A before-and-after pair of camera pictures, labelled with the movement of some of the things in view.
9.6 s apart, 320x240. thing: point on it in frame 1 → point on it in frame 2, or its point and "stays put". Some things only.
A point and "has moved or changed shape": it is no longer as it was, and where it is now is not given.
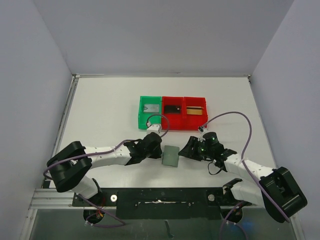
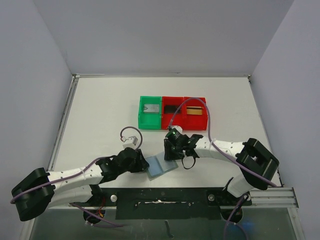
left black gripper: x=157 y=154 → x=141 y=164
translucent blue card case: x=170 y=155 has moved or changed shape
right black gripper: x=193 y=148 → x=169 y=152
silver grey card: x=151 y=108 stays put
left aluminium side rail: x=73 y=81 stays put
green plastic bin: x=149 y=110 stays put
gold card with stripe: x=196 y=110 stays put
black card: x=172 y=109 stays put
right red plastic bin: x=195 y=112 stays put
